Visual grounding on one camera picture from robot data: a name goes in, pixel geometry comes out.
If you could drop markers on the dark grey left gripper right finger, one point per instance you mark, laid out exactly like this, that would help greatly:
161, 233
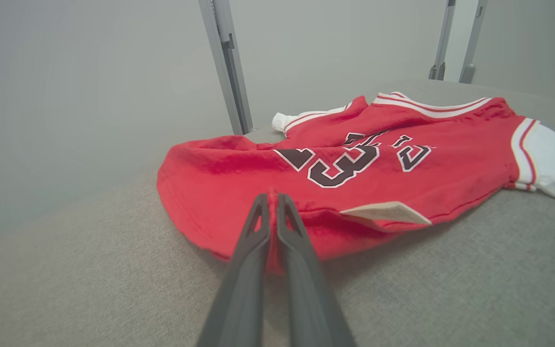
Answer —
304, 294

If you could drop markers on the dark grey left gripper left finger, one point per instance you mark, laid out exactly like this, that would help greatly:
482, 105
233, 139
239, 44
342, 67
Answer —
241, 289

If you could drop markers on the grey fabric sofa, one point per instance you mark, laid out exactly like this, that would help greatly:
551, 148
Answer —
113, 270

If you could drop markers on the red jersey with number print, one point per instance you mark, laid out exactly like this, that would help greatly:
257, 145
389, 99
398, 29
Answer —
451, 168

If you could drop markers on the grey metal post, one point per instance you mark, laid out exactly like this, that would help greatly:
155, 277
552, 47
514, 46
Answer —
227, 62

